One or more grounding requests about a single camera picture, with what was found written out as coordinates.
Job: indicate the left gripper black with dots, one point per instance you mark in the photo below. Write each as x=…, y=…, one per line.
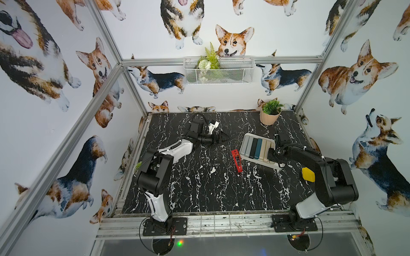
x=212, y=138

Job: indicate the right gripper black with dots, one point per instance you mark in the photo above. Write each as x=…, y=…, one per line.
x=269, y=156

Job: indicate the teal plier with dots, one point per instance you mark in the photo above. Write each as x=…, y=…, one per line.
x=258, y=149

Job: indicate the black plier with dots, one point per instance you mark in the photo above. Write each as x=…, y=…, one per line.
x=253, y=148

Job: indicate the grey plier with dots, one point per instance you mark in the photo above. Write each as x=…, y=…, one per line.
x=244, y=145
x=249, y=146

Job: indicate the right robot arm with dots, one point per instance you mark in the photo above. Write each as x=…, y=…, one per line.
x=334, y=182

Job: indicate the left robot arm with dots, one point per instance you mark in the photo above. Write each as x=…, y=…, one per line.
x=153, y=175

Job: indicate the white storage tray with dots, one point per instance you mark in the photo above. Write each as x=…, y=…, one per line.
x=267, y=164

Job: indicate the pink potted plant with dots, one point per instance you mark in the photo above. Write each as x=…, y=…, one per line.
x=270, y=112

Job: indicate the fern with white flower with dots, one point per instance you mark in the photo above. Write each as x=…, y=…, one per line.
x=209, y=60

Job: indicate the small white potted succulent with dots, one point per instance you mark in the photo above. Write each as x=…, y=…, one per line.
x=136, y=167

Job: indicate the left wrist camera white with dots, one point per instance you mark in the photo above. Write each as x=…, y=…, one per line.
x=212, y=126

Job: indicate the white wire wall basket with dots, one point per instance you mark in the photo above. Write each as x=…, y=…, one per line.
x=230, y=70

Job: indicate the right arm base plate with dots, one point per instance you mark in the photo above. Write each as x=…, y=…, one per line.
x=284, y=223

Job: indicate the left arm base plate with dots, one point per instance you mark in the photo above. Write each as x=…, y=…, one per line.
x=172, y=226

